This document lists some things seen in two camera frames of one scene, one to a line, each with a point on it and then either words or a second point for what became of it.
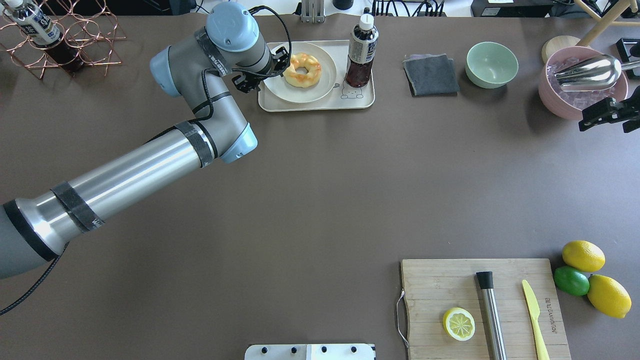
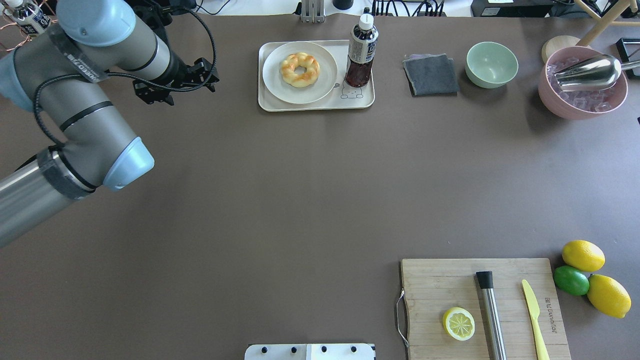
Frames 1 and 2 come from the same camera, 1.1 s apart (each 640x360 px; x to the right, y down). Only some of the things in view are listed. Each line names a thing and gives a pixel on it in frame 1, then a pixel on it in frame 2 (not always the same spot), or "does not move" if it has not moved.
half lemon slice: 459,324 does not move
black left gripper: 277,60 to 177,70
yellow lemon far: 583,255 does not move
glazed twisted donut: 295,79 does not move
